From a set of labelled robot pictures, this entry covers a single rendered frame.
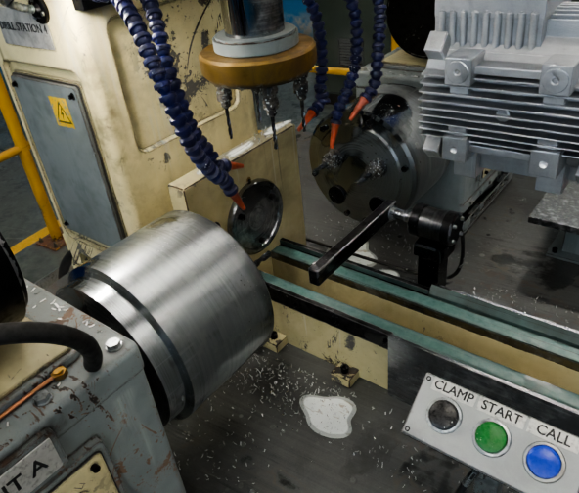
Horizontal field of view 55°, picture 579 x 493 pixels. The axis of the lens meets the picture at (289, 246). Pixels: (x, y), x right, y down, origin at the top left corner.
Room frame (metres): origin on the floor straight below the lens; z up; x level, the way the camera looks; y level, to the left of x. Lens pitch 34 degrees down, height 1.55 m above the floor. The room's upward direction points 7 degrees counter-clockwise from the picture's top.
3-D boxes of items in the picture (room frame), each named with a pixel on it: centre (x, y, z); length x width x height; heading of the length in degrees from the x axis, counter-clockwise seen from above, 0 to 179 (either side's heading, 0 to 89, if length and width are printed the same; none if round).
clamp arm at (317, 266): (0.80, -0.12, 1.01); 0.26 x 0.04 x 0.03; 139
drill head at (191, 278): (0.58, 0.22, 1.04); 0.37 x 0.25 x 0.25; 139
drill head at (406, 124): (1.10, -0.23, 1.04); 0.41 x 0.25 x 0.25; 139
